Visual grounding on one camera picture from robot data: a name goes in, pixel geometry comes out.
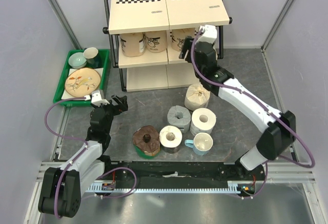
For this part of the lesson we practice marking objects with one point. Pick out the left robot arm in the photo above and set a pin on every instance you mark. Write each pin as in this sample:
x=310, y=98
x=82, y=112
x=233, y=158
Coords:
x=63, y=187

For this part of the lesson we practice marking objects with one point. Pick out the cream wrapped tied roll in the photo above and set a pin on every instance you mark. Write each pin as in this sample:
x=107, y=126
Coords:
x=196, y=97

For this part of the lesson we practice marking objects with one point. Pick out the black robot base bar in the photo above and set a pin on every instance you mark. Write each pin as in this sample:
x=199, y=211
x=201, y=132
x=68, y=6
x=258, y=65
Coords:
x=178, y=175

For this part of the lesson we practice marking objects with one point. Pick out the black frame beige shelf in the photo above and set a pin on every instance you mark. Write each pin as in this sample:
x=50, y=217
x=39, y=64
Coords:
x=161, y=70

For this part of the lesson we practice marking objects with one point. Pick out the pale celadon bowl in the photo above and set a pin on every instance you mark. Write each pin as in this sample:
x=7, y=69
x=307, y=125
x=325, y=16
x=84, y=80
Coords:
x=77, y=60

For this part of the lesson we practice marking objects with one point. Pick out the round painted bird plate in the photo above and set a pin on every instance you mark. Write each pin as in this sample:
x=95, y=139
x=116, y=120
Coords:
x=82, y=82

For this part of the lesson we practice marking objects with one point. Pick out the dark green white cup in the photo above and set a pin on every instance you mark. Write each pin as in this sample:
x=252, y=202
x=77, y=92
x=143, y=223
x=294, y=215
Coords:
x=91, y=54

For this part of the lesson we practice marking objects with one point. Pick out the grey wrapped paper roll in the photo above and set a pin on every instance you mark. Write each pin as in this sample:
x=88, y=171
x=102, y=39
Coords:
x=179, y=117

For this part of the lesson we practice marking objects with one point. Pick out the white paper roll front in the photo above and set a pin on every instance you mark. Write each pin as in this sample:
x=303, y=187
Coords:
x=170, y=139

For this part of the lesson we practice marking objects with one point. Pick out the light blue white mug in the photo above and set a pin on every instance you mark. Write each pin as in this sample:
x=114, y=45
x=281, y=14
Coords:
x=201, y=143

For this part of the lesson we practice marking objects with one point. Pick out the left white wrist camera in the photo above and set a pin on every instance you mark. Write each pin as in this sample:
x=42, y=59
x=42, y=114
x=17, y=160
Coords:
x=98, y=98

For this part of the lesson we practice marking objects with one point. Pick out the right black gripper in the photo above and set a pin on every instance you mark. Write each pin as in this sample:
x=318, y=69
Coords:
x=188, y=42

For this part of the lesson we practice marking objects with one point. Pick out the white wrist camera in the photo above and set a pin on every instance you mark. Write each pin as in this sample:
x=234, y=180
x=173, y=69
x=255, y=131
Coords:
x=98, y=98
x=208, y=34

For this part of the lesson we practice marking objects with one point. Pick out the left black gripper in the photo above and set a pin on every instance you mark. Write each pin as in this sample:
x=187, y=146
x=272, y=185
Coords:
x=122, y=100

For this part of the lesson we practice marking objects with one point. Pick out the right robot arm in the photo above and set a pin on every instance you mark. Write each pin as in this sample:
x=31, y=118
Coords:
x=277, y=128

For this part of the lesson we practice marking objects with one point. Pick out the dark brown wrapped roll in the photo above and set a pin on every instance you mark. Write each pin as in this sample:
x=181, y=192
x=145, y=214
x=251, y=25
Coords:
x=146, y=142

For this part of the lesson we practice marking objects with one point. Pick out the tan roll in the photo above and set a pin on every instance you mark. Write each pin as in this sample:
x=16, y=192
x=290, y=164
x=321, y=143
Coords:
x=178, y=37
x=132, y=44
x=156, y=41

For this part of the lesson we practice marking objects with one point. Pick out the white paper roll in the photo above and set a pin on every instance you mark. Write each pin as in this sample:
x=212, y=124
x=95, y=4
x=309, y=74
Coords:
x=203, y=120
x=170, y=139

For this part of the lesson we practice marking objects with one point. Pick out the green plastic tray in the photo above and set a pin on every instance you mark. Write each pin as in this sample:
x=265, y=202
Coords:
x=104, y=71

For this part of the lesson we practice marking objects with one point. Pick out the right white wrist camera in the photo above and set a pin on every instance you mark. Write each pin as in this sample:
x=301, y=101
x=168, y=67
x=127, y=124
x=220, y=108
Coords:
x=208, y=34

